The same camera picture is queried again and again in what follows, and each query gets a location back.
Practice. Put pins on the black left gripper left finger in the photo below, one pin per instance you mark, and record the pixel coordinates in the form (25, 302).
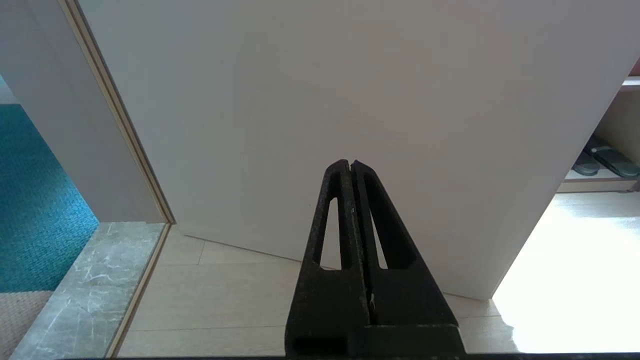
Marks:
(330, 300)

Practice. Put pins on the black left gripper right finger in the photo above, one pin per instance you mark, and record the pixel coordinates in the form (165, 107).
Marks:
(405, 300)

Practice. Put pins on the beige wooden door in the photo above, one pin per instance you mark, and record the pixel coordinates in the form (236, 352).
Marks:
(350, 100)

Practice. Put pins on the grey marble threshold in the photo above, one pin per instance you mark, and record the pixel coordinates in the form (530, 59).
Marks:
(85, 290)

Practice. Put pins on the cream wardrobe shelf unit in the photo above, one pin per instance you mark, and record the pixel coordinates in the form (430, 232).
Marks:
(620, 115)

